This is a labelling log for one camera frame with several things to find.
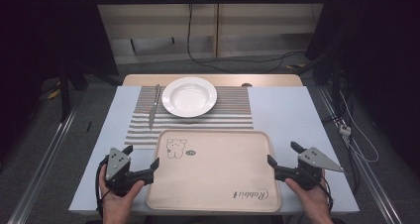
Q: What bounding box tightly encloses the metal floor rail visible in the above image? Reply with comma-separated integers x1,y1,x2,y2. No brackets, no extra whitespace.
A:
316,84,404,224
7,107,78,224

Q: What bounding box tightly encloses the light wooden cabinet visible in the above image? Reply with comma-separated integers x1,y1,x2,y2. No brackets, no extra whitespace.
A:
90,0,331,65

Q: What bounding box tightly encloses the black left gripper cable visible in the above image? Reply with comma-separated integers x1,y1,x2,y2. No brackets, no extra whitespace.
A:
94,155,112,219

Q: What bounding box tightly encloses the striped placemat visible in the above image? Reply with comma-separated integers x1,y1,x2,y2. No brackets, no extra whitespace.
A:
124,85,255,151

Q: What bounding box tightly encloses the dark curtain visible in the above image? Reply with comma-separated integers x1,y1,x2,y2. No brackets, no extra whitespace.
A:
0,0,119,86
305,0,420,175

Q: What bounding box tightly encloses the person's left hand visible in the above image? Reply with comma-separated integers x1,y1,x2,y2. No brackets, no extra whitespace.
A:
98,164,146,219

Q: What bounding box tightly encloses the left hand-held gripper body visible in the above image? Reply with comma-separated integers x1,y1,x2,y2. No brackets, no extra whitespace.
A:
104,147,156,197

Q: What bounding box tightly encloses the beige plastic tray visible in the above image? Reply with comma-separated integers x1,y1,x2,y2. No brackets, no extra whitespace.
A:
145,129,282,214

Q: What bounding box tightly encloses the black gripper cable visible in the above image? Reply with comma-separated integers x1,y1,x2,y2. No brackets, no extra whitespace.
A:
94,155,112,219
320,176,335,216

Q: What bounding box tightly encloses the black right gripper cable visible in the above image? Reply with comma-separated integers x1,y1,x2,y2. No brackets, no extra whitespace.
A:
320,176,335,216

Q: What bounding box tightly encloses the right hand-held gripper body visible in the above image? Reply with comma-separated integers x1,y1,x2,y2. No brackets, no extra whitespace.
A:
273,147,345,191

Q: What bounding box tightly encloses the steel table knife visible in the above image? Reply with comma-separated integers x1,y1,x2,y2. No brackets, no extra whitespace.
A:
148,83,162,131

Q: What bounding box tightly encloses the person's right hand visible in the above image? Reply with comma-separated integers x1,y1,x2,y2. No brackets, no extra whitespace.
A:
283,168,332,219

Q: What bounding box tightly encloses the white thin cable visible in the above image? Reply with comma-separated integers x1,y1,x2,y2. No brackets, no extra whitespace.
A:
339,90,380,164

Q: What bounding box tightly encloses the long black floor cable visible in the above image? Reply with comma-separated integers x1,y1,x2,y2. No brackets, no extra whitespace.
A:
186,2,306,74

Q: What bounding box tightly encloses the white deep plate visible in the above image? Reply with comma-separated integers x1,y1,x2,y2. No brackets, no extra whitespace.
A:
160,76,218,119

